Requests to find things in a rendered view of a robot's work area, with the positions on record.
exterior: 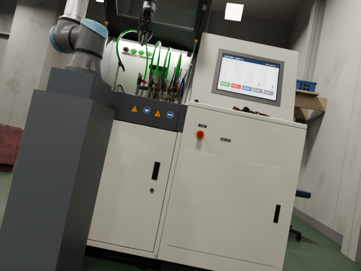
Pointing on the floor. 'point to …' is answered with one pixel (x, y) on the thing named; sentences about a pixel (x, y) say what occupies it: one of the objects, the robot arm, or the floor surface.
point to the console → (233, 174)
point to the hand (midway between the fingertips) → (142, 44)
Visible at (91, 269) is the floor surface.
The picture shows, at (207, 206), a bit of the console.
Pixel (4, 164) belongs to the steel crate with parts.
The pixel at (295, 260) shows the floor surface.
